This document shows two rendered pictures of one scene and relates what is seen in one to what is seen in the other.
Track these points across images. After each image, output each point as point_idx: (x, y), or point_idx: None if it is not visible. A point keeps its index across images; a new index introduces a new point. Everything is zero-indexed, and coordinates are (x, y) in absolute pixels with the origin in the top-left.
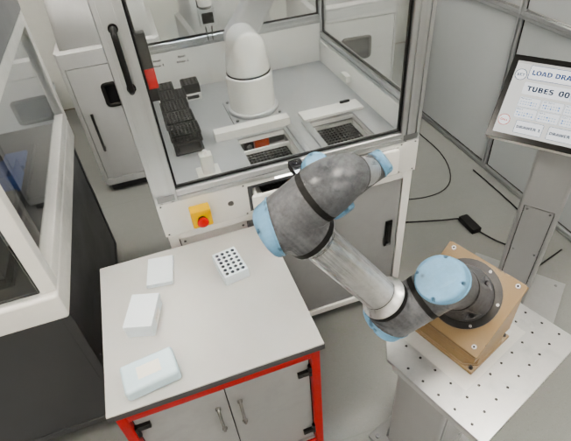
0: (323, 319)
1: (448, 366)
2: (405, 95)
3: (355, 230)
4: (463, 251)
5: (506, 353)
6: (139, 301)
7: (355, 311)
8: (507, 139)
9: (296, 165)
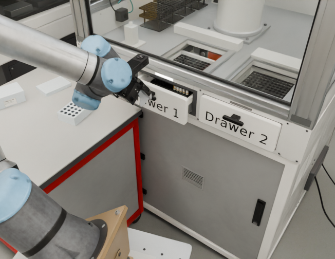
0: (185, 239)
1: None
2: (302, 64)
3: (225, 182)
4: (114, 222)
5: None
6: (12, 87)
7: (212, 258)
8: None
9: (136, 59)
